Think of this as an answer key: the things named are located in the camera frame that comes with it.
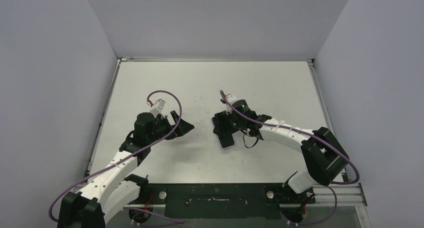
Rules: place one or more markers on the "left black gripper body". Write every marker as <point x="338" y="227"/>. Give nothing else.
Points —
<point x="161" y="128"/>

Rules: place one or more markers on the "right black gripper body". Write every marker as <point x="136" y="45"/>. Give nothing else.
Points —
<point x="226" y="124"/>

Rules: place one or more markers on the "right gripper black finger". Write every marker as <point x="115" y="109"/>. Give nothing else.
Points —
<point x="221" y="122"/>
<point x="224" y="133"/>

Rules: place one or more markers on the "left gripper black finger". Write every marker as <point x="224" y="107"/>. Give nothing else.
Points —
<point x="182" y="129"/>
<point x="176" y="117"/>

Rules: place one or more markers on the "black smartphone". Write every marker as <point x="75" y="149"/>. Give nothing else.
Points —
<point x="224" y="132"/>

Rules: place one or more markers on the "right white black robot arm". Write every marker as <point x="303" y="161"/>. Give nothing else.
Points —
<point x="323" y="155"/>

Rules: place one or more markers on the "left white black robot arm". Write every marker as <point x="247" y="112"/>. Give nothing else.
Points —
<point x="116" y="186"/>

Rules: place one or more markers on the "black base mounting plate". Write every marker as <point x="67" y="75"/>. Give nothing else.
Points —
<point x="223" y="200"/>

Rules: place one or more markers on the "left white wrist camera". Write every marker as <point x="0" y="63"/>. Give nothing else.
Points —
<point x="157" y="108"/>

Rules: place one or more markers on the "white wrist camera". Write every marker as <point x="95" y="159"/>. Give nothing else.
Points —
<point x="157" y="108"/>
<point x="231" y="99"/>

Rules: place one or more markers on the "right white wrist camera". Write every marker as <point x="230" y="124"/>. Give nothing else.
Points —
<point x="231" y="99"/>

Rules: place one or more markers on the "aluminium table frame rail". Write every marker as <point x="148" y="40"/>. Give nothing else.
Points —
<point x="348" y="195"/>

